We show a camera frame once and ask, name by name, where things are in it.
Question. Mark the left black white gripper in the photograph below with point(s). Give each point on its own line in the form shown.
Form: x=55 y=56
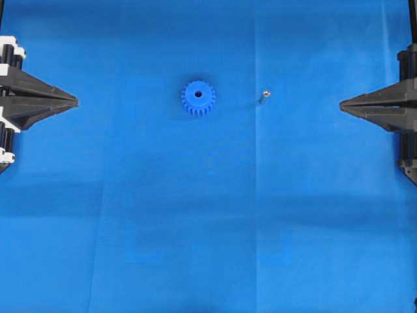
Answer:
x=20 y=113

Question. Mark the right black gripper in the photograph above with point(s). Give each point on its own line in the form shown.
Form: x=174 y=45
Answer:
x=393 y=119

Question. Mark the small blue plastic gear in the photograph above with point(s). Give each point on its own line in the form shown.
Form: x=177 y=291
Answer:
x=198 y=97

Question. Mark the blue table mat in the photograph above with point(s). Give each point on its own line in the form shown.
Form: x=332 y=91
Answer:
x=127 y=203

